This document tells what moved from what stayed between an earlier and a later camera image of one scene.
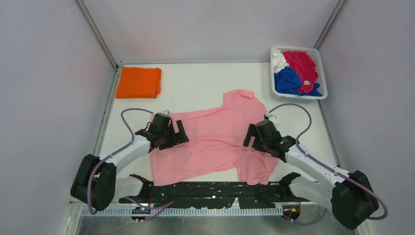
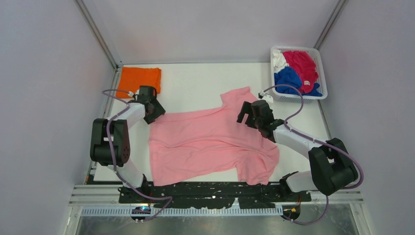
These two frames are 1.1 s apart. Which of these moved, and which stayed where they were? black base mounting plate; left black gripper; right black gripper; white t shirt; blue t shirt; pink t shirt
Moved: right black gripper; left black gripper
Stayed: black base mounting plate; blue t shirt; pink t shirt; white t shirt
